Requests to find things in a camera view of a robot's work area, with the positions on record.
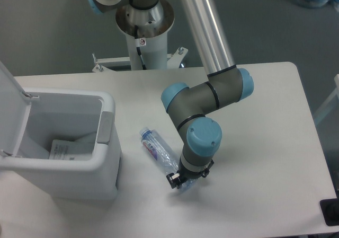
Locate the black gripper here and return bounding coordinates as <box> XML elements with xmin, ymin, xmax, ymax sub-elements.
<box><xmin>166</xmin><ymin>160</ymin><xmax>214</xmax><ymax>189</ymax></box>

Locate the clear plastic water bottle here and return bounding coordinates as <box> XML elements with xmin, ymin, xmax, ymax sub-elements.
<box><xmin>139</xmin><ymin>126</ymin><xmax>197</xmax><ymax>195</ymax></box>

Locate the white plastic pouch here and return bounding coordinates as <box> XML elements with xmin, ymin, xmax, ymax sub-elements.
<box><xmin>49</xmin><ymin>139</ymin><xmax>94</xmax><ymax>161</ymax></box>

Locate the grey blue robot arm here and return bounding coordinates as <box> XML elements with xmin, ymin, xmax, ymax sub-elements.
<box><xmin>88</xmin><ymin>0</ymin><xmax>254</xmax><ymax>188</ymax></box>

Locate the white trash can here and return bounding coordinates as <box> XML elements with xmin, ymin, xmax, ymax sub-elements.
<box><xmin>1</xmin><ymin>66</ymin><xmax>121</xmax><ymax>200</ymax></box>

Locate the black device at table edge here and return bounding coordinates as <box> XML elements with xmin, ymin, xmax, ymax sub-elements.
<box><xmin>319</xmin><ymin>198</ymin><xmax>338</xmax><ymax>226</ymax></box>

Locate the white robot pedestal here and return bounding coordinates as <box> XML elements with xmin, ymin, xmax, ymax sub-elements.
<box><xmin>92</xmin><ymin>0</ymin><xmax>188</xmax><ymax>72</ymax></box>

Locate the black cable on pedestal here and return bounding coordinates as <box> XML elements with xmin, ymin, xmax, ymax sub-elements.
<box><xmin>133</xmin><ymin>24</ymin><xmax>147</xmax><ymax>70</ymax></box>

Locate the white frame at right edge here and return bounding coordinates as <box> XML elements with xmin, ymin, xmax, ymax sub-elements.
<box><xmin>313</xmin><ymin>74</ymin><xmax>338</xmax><ymax>126</ymax></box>

